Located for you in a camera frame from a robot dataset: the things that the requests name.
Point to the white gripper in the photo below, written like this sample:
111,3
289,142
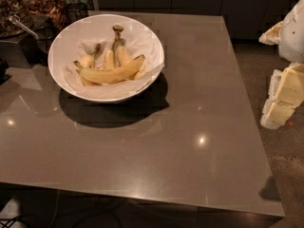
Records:
293,35

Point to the large front yellow banana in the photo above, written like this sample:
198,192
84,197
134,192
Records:
112,76

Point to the upright stemmed yellow banana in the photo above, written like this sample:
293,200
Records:
121,52

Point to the upright middle yellow banana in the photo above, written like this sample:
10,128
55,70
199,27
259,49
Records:
109,60

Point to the white bowl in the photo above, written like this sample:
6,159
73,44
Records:
93,30

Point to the small left yellow banana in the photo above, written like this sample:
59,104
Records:
89,59

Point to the right glass snack jar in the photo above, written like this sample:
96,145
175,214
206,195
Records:
55,10

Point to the glass snack jar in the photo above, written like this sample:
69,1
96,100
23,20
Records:
17,9
55,10

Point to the left glass snack jar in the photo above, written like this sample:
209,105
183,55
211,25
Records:
17,9

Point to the black wire basket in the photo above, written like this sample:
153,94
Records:
76,11

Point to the metal scoop handle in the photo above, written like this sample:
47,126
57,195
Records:
16,21

